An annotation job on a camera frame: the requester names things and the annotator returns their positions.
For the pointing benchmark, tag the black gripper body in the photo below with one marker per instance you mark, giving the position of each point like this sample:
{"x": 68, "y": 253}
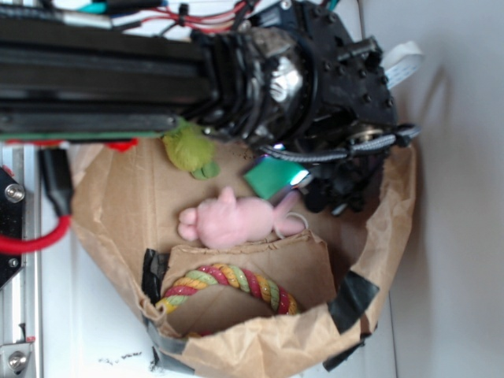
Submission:
{"x": 342, "y": 122}

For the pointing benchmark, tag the green rectangular block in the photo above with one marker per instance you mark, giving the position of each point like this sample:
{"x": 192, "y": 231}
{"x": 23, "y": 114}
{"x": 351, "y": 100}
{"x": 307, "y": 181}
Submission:
{"x": 268, "y": 176}

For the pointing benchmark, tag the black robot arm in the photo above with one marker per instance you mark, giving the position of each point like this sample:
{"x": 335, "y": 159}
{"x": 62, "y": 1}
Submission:
{"x": 288, "y": 81}

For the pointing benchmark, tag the green plush frog toy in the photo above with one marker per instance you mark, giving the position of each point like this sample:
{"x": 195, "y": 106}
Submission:
{"x": 190, "y": 151}

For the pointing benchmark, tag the pink plush bunny toy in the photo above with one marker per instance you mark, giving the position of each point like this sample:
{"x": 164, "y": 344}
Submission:
{"x": 227, "y": 221}

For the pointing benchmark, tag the brown paper bag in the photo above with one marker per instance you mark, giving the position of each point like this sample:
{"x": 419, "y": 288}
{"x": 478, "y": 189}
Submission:
{"x": 340, "y": 270}

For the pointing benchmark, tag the multicolour rope ring toy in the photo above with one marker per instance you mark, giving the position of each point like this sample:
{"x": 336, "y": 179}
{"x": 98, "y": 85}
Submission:
{"x": 279, "y": 300}

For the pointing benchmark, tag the black mounting bracket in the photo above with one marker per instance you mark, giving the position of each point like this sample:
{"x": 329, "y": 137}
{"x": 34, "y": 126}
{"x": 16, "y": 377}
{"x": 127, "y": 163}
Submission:
{"x": 12, "y": 223}

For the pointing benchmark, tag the aluminium frame rail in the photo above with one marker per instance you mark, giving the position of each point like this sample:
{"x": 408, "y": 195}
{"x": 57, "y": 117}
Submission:
{"x": 21, "y": 333}

